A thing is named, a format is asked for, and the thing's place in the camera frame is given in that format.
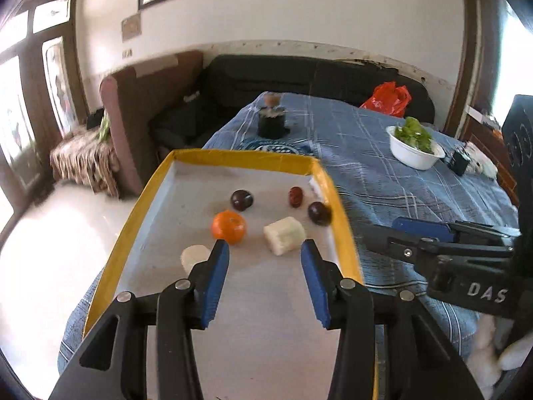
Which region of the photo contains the patterned cloth stool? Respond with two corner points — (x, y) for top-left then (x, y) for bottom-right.
(50, 131), (121, 198)

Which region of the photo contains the red plastic bag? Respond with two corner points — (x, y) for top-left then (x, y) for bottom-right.
(359, 81), (413, 118)

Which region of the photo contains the large peeled sugarcane piece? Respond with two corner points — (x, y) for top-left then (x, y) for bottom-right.
(263, 216), (307, 255)

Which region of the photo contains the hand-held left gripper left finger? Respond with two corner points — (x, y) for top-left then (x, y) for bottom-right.
(49, 239), (231, 400)

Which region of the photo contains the small black round container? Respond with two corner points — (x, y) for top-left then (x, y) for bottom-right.
(257, 92), (288, 137)

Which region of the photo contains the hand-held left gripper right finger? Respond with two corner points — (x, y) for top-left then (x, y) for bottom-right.
(300, 239), (484, 400)

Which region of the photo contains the dark wooden door frame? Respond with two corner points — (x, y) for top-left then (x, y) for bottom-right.
(443, 0), (500, 138)

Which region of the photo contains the wall plaque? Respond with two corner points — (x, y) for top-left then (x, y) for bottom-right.
(121, 12), (142, 42)

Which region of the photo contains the brown armchair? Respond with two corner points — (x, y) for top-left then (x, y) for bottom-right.
(100, 50), (205, 196)

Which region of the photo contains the person's right hand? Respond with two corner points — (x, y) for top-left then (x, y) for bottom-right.
(466, 314), (533, 388)

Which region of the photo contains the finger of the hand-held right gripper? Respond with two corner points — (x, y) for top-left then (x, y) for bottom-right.
(361, 225), (514, 272)
(392, 217), (519, 243)

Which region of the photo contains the small black charger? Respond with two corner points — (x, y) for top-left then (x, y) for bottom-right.
(445, 147), (469, 176)

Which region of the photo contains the white bowl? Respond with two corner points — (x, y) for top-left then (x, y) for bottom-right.
(386, 126), (446, 171)

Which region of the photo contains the dark purple plum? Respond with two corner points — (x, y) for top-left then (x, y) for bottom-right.
(231, 189), (255, 212)
(308, 202), (333, 226)

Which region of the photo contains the blue checked blanket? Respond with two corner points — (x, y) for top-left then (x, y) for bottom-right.
(58, 92), (521, 380)

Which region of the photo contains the yellow rimmed white tray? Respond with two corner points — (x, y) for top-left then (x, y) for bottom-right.
(83, 148), (379, 400)

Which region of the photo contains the green lettuce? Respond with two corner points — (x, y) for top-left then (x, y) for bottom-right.
(393, 117), (436, 153)

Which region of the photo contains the brown wooden cabinet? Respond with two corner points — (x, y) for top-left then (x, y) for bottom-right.
(458, 106), (521, 207)

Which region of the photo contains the small orange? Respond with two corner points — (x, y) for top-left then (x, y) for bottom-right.
(212, 210), (247, 246)

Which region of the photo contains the glass panel door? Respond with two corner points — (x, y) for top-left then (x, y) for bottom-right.
(0, 0), (90, 188)

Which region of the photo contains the black sofa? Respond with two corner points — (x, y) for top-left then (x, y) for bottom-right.
(150, 54), (436, 163)

